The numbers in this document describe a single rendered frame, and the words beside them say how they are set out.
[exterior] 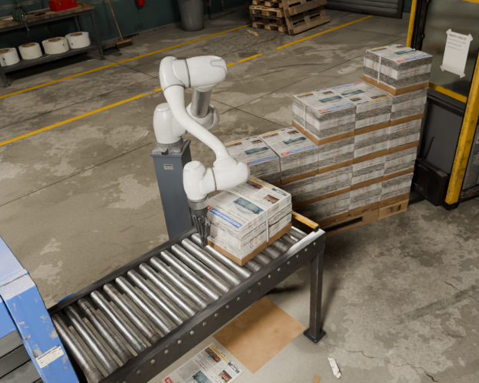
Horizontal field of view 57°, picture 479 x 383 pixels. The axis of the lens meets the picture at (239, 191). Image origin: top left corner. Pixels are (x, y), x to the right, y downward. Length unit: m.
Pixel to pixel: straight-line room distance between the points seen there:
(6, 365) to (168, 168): 1.40
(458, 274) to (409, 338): 0.71
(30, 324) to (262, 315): 1.99
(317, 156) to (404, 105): 0.72
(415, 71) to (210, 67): 1.65
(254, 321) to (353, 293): 0.70
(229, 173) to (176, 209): 1.13
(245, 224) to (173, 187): 0.95
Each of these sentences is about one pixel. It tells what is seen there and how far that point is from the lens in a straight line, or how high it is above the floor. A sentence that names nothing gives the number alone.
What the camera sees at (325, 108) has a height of 1.07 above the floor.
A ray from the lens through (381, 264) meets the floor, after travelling 3.40.
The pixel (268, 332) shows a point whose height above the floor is 0.00.
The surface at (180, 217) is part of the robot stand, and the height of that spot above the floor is 0.51.
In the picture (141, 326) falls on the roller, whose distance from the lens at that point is 2.00.
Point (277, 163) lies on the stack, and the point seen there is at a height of 0.79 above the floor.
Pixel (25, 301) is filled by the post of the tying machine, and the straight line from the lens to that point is 1.18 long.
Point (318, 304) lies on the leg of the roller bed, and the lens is 2.68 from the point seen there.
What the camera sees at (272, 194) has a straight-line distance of 2.21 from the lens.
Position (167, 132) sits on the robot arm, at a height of 1.13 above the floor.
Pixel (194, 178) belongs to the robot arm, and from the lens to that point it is 1.86.
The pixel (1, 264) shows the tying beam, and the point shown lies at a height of 1.55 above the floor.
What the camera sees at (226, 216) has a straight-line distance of 2.09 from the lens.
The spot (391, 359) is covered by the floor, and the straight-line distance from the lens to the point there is 2.87.
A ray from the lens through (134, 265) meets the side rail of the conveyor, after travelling 2.27.
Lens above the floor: 2.27
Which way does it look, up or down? 33 degrees down
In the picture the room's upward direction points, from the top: 5 degrees counter-clockwise
